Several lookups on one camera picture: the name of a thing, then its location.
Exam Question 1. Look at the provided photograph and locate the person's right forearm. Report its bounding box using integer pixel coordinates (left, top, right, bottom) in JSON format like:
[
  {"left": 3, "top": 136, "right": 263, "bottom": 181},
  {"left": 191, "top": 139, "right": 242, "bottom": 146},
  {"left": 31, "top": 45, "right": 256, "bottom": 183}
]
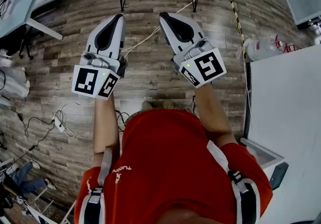
[{"left": 194, "top": 82, "right": 239, "bottom": 149}]

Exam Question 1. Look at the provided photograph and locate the grey black shoulder strap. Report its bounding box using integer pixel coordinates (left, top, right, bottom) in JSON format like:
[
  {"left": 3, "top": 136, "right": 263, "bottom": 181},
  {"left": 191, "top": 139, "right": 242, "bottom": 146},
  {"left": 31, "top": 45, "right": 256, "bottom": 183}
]
[
  {"left": 207, "top": 140, "right": 261, "bottom": 224},
  {"left": 79, "top": 147, "right": 113, "bottom": 224}
]

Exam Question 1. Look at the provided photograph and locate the white desk glass top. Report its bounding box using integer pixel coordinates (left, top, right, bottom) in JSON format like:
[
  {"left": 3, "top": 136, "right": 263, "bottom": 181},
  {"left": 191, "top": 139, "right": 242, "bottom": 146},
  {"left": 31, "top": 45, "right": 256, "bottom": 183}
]
[{"left": 0, "top": 0, "right": 63, "bottom": 41}]

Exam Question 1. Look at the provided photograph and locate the dark grey device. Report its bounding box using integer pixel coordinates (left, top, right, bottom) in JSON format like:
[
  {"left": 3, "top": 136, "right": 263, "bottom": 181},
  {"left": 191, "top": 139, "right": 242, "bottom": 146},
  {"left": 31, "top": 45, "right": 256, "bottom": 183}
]
[{"left": 269, "top": 162, "right": 289, "bottom": 191}]

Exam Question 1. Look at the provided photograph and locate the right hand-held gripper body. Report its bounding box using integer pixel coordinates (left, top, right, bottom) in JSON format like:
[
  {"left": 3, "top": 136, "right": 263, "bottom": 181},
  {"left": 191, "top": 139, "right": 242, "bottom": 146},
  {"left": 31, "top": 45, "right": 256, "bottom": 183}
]
[{"left": 173, "top": 37, "right": 228, "bottom": 89}]

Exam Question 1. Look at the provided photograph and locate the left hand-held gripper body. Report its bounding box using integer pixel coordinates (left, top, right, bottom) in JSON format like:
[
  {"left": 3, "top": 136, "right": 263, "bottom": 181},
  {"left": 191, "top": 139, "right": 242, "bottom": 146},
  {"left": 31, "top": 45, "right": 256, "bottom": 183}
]
[{"left": 71, "top": 51, "right": 121, "bottom": 100}]

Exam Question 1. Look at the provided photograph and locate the person's left hand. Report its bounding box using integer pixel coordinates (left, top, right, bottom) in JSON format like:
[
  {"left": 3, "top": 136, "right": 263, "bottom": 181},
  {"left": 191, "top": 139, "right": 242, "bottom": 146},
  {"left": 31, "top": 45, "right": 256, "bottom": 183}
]
[{"left": 119, "top": 54, "right": 127, "bottom": 79}]

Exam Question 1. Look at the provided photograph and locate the white power strip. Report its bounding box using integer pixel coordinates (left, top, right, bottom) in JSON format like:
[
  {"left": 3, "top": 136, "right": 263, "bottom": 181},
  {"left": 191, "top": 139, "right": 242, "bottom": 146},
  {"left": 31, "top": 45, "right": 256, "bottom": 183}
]
[{"left": 53, "top": 115, "right": 67, "bottom": 134}]

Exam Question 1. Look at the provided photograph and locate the clear plastic bag red print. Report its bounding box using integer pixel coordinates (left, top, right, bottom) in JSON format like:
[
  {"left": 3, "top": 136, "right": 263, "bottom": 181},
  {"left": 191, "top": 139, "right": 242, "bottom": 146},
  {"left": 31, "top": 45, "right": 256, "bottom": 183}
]
[{"left": 243, "top": 35, "right": 303, "bottom": 62}]

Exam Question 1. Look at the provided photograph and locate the grey plastic bin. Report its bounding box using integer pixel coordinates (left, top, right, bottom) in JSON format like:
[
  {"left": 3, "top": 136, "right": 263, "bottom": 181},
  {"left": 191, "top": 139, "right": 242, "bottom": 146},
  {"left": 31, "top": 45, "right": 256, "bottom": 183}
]
[{"left": 240, "top": 137, "right": 285, "bottom": 181}]

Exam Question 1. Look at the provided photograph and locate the white cable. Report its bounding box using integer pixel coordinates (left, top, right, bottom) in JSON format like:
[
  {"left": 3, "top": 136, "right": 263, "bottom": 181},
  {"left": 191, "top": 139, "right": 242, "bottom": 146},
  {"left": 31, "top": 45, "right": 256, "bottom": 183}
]
[{"left": 121, "top": 0, "right": 214, "bottom": 58}]

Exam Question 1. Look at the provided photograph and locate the yellow black striped tape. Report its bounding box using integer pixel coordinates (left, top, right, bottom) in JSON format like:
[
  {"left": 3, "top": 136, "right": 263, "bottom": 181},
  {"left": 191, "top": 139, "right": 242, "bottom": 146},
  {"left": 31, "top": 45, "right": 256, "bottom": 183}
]
[{"left": 229, "top": 1, "right": 248, "bottom": 56}]

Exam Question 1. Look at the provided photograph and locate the person's red shirt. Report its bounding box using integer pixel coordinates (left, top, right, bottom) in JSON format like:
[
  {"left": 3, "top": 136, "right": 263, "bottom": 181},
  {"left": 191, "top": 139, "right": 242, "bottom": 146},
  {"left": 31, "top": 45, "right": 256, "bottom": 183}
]
[{"left": 74, "top": 109, "right": 274, "bottom": 224}]

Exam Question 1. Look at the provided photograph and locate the person's left forearm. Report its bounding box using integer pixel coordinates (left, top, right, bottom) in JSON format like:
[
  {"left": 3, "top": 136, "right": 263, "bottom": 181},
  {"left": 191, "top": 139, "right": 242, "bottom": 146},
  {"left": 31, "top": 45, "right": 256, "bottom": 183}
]
[{"left": 92, "top": 92, "right": 120, "bottom": 155}]

